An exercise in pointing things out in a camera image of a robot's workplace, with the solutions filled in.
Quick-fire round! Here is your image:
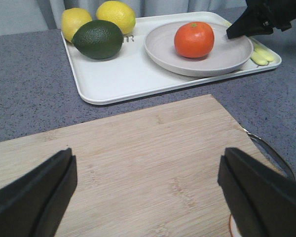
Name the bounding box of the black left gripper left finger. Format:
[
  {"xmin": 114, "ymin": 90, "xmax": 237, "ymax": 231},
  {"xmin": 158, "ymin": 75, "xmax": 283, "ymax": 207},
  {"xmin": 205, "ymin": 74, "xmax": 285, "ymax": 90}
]
[{"xmin": 0, "ymin": 148, "xmax": 77, "ymax": 237}]

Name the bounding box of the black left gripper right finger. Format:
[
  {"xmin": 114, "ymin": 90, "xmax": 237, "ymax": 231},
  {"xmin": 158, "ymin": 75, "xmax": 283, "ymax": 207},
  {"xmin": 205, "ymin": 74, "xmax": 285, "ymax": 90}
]
[{"xmin": 218, "ymin": 148, "xmax": 296, "ymax": 237}]

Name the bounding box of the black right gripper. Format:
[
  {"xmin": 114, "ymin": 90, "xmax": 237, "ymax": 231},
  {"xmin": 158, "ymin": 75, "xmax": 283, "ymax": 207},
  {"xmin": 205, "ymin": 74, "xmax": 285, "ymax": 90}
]
[{"xmin": 226, "ymin": 0, "xmax": 296, "ymax": 39}]

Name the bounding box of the orange mandarin fruit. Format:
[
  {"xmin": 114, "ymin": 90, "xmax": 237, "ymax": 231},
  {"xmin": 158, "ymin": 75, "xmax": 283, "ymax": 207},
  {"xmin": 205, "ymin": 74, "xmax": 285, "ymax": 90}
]
[{"xmin": 174, "ymin": 22, "xmax": 215, "ymax": 58}]

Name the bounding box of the white round plate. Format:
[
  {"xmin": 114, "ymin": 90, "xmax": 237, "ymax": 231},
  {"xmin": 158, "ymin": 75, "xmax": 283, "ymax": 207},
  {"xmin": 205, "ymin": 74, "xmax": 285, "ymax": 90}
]
[{"xmin": 144, "ymin": 21, "xmax": 254, "ymax": 78}]

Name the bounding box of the white rectangular bear tray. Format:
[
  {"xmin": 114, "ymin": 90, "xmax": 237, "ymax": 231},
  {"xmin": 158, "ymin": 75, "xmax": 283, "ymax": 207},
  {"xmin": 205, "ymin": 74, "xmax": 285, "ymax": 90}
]
[{"xmin": 64, "ymin": 11, "xmax": 282, "ymax": 105}]

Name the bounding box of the yellow plastic fork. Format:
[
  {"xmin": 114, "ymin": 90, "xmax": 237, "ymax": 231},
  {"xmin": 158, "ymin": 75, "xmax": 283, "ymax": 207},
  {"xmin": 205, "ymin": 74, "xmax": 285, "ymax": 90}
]
[{"xmin": 223, "ymin": 20, "xmax": 276, "ymax": 62}]

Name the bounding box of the yellow plastic utensil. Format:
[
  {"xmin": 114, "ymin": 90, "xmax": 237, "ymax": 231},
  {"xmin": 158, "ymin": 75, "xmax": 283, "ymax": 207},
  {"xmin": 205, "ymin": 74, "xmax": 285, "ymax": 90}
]
[{"xmin": 251, "ymin": 51, "xmax": 268, "ymax": 66}]

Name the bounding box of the wooden cutting board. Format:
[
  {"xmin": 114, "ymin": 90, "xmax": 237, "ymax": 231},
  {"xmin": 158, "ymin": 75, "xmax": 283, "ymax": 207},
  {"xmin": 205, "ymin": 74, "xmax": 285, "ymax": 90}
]
[{"xmin": 0, "ymin": 95, "xmax": 271, "ymax": 237}]

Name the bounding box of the yellow lemon right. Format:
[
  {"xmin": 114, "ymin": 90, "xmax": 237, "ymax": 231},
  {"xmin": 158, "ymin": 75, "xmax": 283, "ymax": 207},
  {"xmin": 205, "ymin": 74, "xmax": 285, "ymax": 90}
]
[{"xmin": 96, "ymin": 0, "xmax": 136, "ymax": 35}]

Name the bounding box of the yellow lemon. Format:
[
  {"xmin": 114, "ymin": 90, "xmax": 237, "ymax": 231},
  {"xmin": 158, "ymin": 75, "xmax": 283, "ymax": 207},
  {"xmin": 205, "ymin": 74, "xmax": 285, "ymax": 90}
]
[
  {"xmin": 96, "ymin": 0, "xmax": 136, "ymax": 35},
  {"xmin": 61, "ymin": 7, "xmax": 92, "ymax": 42}
]

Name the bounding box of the dark green lime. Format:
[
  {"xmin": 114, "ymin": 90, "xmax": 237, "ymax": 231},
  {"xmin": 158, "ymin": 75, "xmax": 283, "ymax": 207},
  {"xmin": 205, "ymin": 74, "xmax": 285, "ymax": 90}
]
[{"xmin": 72, "ymin": 20, "xmax": 124, "ymax": 59}]

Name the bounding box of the yellow lemon left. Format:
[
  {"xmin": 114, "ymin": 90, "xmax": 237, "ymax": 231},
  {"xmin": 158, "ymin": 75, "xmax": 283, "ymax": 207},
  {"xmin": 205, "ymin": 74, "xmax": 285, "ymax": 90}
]
[{"xmin": 61, "ymin": 7, "xmax": 92, "ymax": 42}]

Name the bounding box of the grey curtain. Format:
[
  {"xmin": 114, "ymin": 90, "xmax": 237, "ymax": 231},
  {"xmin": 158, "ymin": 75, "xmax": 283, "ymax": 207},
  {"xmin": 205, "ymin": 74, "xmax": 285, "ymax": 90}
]
[{"xmin": 0, "ymin": 0, "xmax": 246, "ymax": 36}]

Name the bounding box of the metal cutting board handle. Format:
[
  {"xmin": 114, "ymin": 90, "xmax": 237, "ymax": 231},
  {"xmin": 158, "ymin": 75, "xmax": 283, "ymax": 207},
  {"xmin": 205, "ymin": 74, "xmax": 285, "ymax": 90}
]
[{"xmin": 243, "ymin": 128, "xmax": 296, "ymax": 183}]

